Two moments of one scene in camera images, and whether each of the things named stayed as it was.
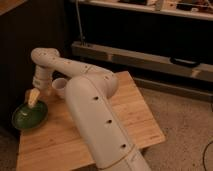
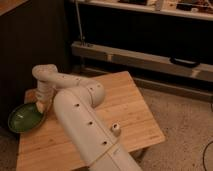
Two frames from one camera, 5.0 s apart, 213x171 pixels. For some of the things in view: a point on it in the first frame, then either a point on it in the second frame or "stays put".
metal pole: (79, 24) stays put
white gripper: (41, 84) -> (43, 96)
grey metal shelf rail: (124, 57) stays put
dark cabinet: (31, 25) stays put
